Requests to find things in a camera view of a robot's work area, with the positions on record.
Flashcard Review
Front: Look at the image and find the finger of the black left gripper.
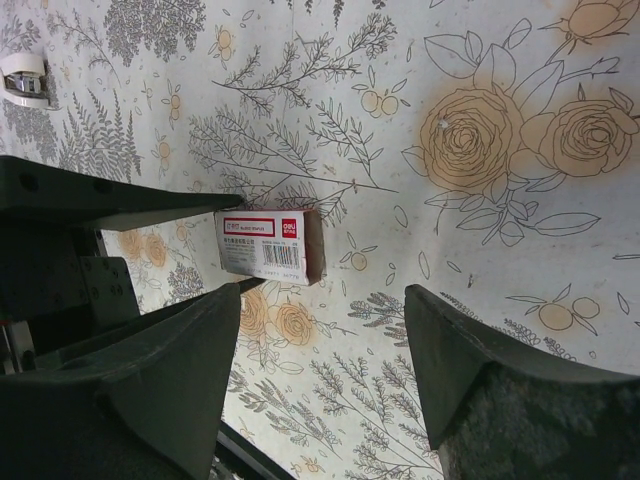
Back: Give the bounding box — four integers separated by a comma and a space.
1, 156, 243, 230
35, 277, 264, 365

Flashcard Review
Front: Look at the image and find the white stapler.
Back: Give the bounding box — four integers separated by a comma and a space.
1, 53, 50, 109

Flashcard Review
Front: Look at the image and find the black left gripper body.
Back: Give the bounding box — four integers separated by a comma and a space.
1, 222, 140, 375

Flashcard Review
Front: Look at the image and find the red white staples box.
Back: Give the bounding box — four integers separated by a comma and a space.
214, 209, 326, 286

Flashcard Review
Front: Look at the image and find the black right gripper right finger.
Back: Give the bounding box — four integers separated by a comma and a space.
404, 285, 639, 479

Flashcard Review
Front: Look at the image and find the floral patterned table mat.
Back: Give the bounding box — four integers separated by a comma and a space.
1, 1, 639, 479

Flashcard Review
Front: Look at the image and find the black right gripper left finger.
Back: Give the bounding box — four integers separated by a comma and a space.
1, 283, 240, 479

